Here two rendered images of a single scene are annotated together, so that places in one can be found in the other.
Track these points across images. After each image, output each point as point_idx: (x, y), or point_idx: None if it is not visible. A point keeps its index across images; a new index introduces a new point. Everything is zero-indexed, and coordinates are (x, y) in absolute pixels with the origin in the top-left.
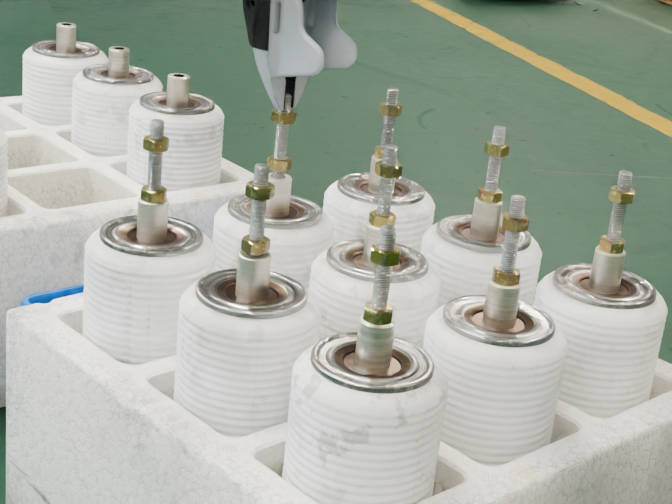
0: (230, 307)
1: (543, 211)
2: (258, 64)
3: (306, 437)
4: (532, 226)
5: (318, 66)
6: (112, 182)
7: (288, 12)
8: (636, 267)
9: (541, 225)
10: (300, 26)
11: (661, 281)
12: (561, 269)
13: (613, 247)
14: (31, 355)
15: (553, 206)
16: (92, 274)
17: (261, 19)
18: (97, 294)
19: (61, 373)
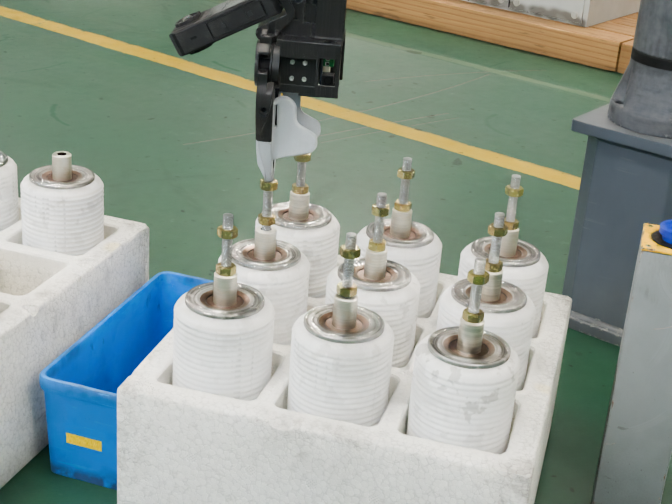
0: (352, 338)
1: (226, 180)
2: (261, 152)
3: (453, 408)
4: (231, 195)
5: (314, 146)
6: (28, 256)
7: (284, 111)
8: (328, 210)
9: (236, 193)
10: (295, 120)
11: (352, 217)
12: (474, 247)
13: (514, 226)
14: (155, 417)
15: (228, 174)
16: (202, 342)
17: (267, 120)
18: (208, 355)
19: (198, 422)
